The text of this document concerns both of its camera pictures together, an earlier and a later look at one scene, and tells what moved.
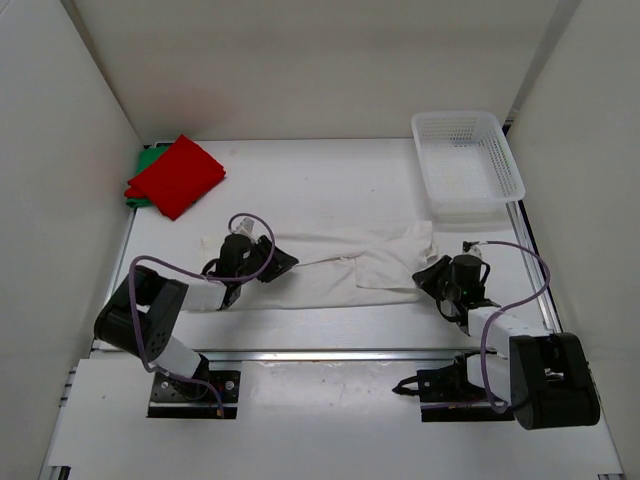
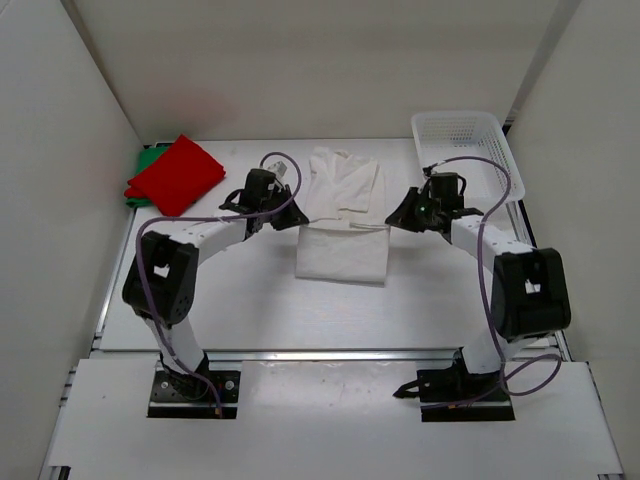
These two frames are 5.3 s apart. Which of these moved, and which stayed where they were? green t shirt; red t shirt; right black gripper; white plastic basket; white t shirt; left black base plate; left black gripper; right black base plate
Moved: white t shirt; right black gripper; left black gripper
Stayed: right black base plate; green t shirt; white plastic basket; left black base plate; red t shirt
